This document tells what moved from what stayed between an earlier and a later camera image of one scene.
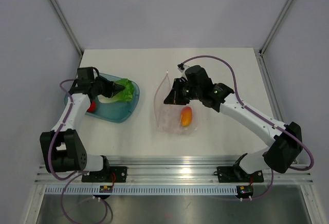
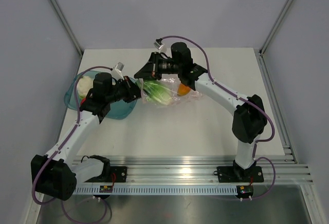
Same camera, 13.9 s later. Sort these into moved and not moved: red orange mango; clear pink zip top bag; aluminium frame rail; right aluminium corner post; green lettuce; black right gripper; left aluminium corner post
Moved: red orange mango; clear pink zip top bag; black right gripper; green lettuce
Not moved: left aluminium corner post; aluminium frame rail; right aluminium corner post
